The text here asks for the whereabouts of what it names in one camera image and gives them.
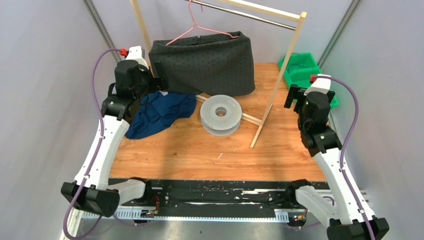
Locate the grey plastic cable spool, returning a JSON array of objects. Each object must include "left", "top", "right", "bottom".
[{"left": 199, "top": 94, "right": 243, "bottom": 137}]

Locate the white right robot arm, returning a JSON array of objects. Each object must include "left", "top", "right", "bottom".
[{"left": 284, "top": 84, "right": 390, "bottom": 240}]

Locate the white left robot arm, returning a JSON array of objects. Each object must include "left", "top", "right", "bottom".
[{"left": 61, "top": 59, "right": 169, "bottom": 218}]

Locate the green plastic bin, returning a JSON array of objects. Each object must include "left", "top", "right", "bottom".
[
  {"left": 283, "top": 52, "right": 322, "bottom": 89},
  {"left": 326, "top": 89, "right": 340, "bottom": 110}
]

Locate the blue crumpled cloth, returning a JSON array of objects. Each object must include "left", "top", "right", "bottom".
[{"left": 125, "top": 91, "right": 197, "bottom": 140}]

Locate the dark grey dotted cloth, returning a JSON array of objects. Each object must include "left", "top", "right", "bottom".
[{"left": 148, "top": 31, "right": 256, "bottom": 97}]

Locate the metal hanging rod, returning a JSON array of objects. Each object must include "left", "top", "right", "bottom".
[{"left": 192, "top": 0, "right": 296, "bottom": 31}]

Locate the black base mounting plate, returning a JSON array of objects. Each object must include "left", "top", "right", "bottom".
[{"left": 115, "top": 179, "right": 306, "bottom": 223}]

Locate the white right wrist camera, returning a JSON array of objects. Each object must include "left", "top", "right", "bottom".
[{"left": 303, "top": 74, "right": 331, "bottom": 96}]

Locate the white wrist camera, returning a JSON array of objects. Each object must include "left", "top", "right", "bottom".
[
  {"left": 125, "top": 46, "right": 150, "bottom": 69},
  {"left": 303, "top": 74, "right": 331, "bottom": 96}
]

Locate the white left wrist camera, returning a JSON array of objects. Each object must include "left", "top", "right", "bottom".
[{"left": 125, "top": 46, "right": 150, "bottom": 69}]

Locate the pink wire hanger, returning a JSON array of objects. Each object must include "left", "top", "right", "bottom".
[{"left": 166, "top": 0, "right": 239, "bottom": 46}]

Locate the wooden clothes rack frame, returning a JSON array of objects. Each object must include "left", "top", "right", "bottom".
[{"left": 129, "top": 0, "right": 307, "bottom": 149}]

